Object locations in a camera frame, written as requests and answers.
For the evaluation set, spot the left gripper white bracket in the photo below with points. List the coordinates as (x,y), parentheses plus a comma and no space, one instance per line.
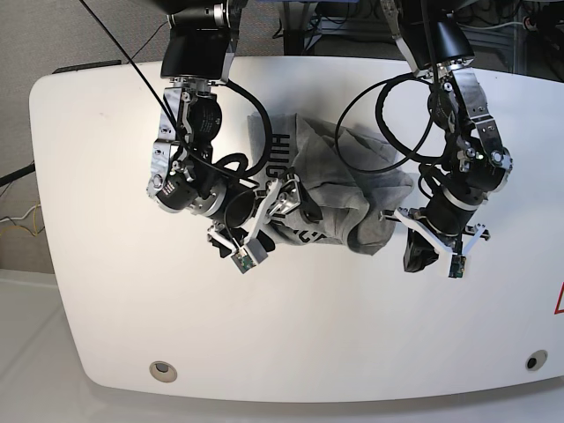
(434,235)

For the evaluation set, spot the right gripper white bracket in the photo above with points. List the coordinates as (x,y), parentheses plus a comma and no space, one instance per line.
(281,197)

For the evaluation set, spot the grey T-shirt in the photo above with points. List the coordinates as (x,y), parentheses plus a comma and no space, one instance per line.
(347,175)

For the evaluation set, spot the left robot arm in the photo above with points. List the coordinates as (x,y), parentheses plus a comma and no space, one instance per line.
(474,162)

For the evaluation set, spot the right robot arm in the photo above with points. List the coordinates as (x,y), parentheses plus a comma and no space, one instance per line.
(184,176)

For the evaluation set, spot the red triangle sticker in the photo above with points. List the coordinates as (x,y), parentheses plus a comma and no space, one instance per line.
(559,307)

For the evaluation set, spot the right table grommet hole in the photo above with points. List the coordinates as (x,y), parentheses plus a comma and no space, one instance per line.
(536,360)

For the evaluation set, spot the table grommet hole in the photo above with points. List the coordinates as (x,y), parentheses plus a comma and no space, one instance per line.
(163,372)
(536,360)

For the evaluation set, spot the left table grommet hole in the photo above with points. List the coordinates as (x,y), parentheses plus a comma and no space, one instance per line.
(163,372)

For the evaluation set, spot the black table leg stand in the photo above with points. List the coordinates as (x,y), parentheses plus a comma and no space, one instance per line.
(294,17)

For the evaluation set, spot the black bar behind table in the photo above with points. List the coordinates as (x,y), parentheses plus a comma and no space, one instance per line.
(87,66)

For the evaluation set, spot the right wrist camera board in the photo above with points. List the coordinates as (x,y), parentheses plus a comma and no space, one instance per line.
(243,261)

